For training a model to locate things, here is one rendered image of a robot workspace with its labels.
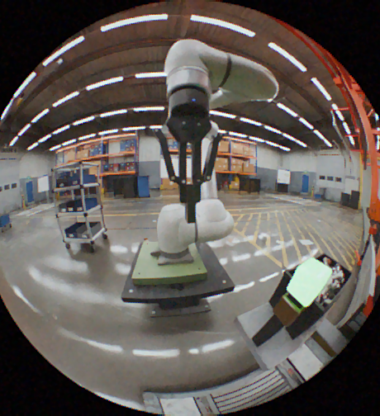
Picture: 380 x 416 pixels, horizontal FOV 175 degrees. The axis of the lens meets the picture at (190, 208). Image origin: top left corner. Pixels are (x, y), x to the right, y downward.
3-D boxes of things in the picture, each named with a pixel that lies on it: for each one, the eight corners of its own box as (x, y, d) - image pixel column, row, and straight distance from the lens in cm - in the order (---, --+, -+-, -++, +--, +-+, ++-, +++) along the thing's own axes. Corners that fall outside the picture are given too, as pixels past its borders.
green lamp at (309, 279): (305, 309, 18) (323, 284, 15) (284, 290, 19) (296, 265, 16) (319, 293, 21) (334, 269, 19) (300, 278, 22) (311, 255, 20)
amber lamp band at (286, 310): (285, 328, 22) (300, 314, 19) (270, 310, 22) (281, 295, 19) (301, 314, 24) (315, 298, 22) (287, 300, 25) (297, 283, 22)
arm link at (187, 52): (163, 60, 27) (235, 71, 29) (168, 32, 41) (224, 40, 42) (163, 93, 35) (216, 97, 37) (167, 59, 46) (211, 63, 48)
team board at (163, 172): (159, 196, 543) (159, 153, 551) (160, 196, 593) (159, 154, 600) (192, 196, 553) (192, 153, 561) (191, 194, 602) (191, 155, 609)
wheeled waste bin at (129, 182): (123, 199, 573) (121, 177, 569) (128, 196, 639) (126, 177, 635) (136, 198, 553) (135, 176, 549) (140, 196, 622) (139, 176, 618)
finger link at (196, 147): (189, 129, 26) (196, 130, 26) (191, 184, 24) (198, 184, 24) (193, 120, 23) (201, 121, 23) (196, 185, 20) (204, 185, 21)
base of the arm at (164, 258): (152, 247, 77) (150, 239, 75) (187, 244, 78) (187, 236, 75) (149, 266, 63) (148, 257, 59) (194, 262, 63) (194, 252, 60)
